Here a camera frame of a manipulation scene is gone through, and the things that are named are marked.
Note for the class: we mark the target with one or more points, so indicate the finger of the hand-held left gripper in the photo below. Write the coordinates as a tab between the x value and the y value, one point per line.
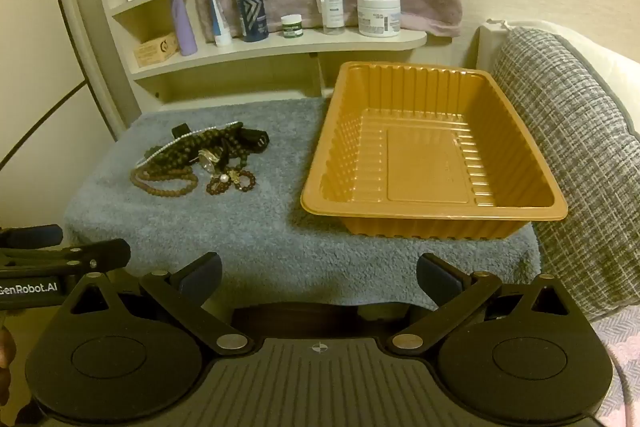
100	252
35	235

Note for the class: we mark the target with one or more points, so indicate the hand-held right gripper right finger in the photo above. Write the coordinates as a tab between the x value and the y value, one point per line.
437	279

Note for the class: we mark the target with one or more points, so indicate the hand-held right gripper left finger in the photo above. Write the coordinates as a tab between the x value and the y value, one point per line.
202	278

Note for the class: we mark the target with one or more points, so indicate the wristwatch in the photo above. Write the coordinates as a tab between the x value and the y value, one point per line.
209	158

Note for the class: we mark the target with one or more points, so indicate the orange plastic tray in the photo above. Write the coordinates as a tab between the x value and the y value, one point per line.
425	157

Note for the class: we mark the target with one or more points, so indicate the person's left hand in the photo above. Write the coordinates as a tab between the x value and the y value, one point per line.
5	349

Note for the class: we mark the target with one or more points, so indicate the grey fluffy mat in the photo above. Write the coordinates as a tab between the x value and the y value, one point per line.
250	232

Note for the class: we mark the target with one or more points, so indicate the grey knitted cloth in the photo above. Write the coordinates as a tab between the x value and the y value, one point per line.
565	147

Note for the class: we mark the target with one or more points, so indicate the pink patterned cloth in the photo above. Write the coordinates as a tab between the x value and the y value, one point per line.
622	367

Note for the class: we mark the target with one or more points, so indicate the beige cardboard box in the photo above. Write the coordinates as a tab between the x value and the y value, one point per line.
155	51

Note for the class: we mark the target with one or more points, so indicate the purple bottle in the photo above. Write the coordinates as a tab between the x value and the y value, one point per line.
184	27

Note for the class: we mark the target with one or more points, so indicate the cream wooden shelf unit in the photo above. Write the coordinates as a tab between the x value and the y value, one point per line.
300	44

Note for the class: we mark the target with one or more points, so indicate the small green and white jar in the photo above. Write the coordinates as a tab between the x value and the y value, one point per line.
292	28

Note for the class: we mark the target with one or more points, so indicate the white cream jar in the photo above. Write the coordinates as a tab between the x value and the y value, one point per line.
379	17

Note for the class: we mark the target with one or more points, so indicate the white and blue tube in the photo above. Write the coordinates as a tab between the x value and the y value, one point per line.
216	7

